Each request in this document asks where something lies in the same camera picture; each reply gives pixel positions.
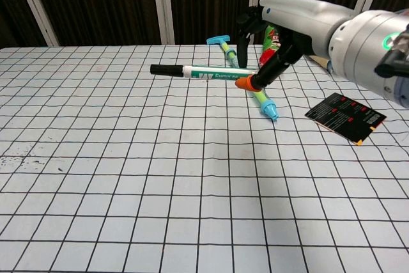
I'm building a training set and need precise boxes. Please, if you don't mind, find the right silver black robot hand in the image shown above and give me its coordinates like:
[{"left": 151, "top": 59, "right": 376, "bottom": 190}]
[{"left": 235, "top": 0, "right": 356, "bottom": 91}]

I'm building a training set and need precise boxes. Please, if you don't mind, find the white green marker pen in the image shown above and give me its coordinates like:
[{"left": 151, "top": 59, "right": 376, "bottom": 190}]
[{"left": 181, "top": 65, "right": 258, "bottom": 81}]

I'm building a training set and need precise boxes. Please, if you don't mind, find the black marker cap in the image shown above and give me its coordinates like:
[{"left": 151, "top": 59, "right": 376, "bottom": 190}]
[{"left": 150, "top": 64, "right": 184, "bottom": 78}]

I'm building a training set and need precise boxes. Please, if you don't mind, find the green chips can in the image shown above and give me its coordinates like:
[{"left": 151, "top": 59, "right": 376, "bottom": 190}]
[{"left": 258, "top": 25, "right": 286, "bottom": 66}]

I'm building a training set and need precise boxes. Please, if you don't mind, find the green blue water squirter toy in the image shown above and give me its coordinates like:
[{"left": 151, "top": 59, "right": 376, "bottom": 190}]
[{"left": 206, "top": 35, "right": 280, "bottom": 122}]

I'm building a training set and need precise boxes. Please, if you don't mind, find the black printed card packet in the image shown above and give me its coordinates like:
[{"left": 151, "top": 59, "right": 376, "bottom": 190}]
[{"left": 304, "top": 92, "right": 388, "bottom": 146}]

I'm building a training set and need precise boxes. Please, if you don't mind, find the white checkered tablecloth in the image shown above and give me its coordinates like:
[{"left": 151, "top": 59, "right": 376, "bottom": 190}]
[{"left": 0, "top": 42, "right": 409, "bottom": 273}]

